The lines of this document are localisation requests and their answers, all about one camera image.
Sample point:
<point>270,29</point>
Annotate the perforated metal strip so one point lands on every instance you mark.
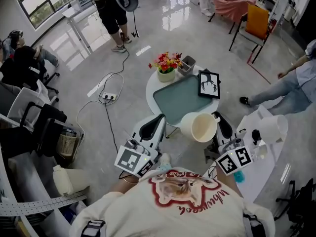
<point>37,205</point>

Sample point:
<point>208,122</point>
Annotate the red fire extinguisher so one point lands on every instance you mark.
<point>272,25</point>

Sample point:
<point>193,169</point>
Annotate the blue fluffy ball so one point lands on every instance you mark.
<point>239,176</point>

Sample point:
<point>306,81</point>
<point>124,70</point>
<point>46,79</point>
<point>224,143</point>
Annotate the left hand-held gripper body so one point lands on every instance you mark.
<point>133,160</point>

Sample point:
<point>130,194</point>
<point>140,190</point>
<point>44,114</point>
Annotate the grey square container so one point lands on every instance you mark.
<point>186,67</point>

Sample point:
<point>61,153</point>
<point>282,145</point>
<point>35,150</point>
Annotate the person's cream printed shirt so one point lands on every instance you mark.
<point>148,211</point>

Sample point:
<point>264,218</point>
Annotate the white chair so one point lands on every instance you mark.
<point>27,102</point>

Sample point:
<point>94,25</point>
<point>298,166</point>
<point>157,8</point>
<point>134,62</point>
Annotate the long white desk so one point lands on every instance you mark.
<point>256,178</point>

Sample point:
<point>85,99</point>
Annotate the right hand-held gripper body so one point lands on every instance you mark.
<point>234,158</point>

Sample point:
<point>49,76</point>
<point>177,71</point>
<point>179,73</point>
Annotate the person's left white shoe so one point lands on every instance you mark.
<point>165,158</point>

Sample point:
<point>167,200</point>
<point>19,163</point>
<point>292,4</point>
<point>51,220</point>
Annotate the small black object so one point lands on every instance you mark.
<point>256,134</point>

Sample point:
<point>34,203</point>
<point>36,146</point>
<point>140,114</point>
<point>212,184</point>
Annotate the cream ceramic mug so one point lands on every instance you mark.
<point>201,128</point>

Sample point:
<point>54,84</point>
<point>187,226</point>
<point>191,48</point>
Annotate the clear plastic bottle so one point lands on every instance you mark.
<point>260,152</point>

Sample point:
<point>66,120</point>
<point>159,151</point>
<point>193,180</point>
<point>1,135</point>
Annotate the white metal-leg desk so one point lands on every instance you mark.
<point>76,16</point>

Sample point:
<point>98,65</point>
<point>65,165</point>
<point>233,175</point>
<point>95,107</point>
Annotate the round white side table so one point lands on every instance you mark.
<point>151,90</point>

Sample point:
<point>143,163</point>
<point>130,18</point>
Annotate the chair with orange cushion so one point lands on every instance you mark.
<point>256,21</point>

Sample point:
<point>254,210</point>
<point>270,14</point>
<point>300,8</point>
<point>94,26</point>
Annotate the dark-framed window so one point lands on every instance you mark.
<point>37,6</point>

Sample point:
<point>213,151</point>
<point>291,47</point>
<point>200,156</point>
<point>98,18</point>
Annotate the white table lamp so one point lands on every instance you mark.
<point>272,130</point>

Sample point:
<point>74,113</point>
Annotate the white curved shelf unit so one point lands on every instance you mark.
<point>32,179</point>

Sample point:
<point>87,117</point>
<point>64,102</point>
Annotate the cream waste bin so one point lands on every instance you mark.
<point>64,180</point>

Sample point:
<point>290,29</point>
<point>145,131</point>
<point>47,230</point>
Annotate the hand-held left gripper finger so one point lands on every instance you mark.
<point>161,132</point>
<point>144,130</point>

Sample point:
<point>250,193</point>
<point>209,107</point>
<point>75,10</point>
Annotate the person's left forearm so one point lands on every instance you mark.
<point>122,184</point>

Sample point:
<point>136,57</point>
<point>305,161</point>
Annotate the person's right forearm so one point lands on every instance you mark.
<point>228,181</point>

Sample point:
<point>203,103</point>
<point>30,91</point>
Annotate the beige wicker basket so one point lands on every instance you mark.
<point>67,144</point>

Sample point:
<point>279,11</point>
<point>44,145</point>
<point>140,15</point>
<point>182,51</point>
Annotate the grey-green tray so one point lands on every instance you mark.
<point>177,97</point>

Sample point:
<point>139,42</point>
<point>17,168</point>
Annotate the black picture frame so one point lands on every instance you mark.
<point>209,84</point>

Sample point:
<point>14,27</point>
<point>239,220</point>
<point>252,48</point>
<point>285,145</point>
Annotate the white pot of red flowers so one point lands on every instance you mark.
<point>166,76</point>

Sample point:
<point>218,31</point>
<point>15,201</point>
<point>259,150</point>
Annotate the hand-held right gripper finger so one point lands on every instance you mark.
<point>218,130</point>
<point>228,130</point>

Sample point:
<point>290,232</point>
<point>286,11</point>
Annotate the person's patterned light trousers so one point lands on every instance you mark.
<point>164,167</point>

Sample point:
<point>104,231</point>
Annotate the black hanging tool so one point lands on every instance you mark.
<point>135,32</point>

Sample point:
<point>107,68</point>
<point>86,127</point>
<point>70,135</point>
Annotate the chair with pink cloth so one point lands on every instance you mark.
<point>232,7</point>

